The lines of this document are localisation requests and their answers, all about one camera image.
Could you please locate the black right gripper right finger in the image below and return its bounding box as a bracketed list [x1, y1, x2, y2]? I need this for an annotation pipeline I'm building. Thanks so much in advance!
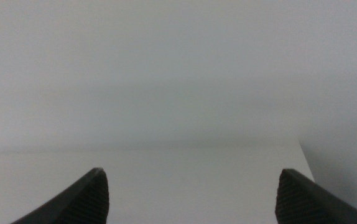
[274, 168, 357, 224]

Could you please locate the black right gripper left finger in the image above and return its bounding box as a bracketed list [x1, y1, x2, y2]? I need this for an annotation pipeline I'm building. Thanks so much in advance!
[10, 167, 110, 224]

